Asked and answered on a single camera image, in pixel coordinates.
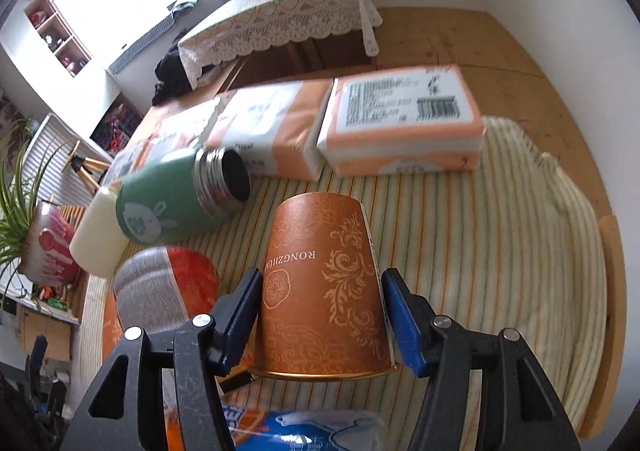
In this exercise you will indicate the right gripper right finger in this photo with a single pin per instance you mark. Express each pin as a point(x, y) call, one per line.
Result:
point(519, 409)

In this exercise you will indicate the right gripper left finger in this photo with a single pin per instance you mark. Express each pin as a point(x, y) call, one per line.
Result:
point(123, 408)

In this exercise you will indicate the orange paper cup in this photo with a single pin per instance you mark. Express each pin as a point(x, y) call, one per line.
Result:
point(112, 329)
point(322, 316)

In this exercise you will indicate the red instant noodle cup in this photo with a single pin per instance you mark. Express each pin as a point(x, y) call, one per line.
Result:
point(160, 288)

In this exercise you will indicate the cream white cup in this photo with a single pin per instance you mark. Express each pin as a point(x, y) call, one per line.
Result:
point(98, 242)

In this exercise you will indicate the striped table cloth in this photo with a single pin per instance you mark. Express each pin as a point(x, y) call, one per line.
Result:
point(514, 243)

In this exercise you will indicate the orange blue soda bottle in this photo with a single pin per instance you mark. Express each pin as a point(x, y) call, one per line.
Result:
point(253, 429)

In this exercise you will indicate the green thermos bottle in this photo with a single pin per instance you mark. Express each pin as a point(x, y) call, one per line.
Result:
point(186, 193)

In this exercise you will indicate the red white flower pot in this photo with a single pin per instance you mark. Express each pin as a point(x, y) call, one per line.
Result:
point(46, 258)

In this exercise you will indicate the tissue pack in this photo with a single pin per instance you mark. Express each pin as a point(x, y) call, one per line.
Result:
point(275, 128)
point(186, 129)
point(408, 120)

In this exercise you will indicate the tissue pack rightmost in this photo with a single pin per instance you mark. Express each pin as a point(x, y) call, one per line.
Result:
point(408, 120)

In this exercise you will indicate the green spider plant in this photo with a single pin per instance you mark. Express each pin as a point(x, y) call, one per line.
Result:
point(19, 195)

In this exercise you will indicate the black bag on floor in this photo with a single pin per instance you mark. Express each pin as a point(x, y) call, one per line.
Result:
point(171, 79)

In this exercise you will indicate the lace covered low table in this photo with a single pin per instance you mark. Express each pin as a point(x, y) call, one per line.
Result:
point(240, 27)

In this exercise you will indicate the white wall shelf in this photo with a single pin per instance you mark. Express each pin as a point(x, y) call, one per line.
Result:
point(59, 37)

